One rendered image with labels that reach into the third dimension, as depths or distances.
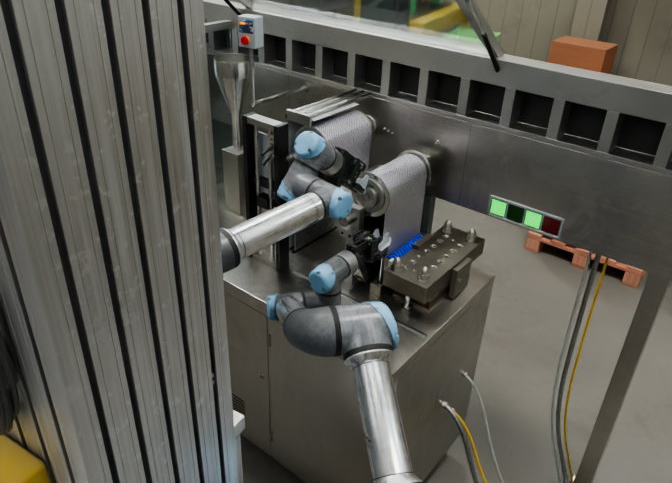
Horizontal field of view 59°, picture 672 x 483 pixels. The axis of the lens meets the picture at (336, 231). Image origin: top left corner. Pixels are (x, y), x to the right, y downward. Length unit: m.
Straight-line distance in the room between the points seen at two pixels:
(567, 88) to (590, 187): 0.30
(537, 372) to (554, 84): 1.76
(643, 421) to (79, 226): 2.88
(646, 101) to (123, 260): 1.47
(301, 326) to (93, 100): 0.88
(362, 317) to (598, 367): 2.20
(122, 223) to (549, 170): 1.50
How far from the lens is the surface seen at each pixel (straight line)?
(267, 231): 1.36
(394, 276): 1.90
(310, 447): 2.30
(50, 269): 0.61
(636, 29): 7.62
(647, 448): 3.10
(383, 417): 1.31
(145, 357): 0.75
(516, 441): 2.89
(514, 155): 1.96
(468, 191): 2.08
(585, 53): 6.91
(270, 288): 2.03
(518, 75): 1.91
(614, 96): 1.83
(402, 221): 1.99
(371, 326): 1.35
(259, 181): 2.03
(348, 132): 2.02
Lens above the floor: 2.08
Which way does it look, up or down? 30 degrees down
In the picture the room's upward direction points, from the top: 2 degrees clockwise
